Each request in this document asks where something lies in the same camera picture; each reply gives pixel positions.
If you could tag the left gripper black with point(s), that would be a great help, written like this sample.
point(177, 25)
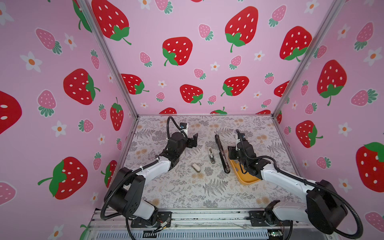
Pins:
point(188, 141)

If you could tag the long black stapler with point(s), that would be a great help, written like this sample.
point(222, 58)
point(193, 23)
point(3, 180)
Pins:
point(222, 155)

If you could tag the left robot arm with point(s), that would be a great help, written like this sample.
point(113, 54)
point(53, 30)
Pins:
point(124, 197)

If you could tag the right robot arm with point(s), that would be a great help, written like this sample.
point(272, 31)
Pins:
point(321, 206)

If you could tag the yellow plastic tray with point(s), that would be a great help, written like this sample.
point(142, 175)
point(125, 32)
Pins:
point(244, 179)

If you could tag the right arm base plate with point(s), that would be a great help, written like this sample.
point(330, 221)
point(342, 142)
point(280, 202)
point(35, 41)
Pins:
point(258, 217)

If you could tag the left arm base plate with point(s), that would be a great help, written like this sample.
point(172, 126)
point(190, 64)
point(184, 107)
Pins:
point(162, 219)

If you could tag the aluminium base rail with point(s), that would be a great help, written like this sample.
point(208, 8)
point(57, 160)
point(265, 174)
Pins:
point(203, 224)

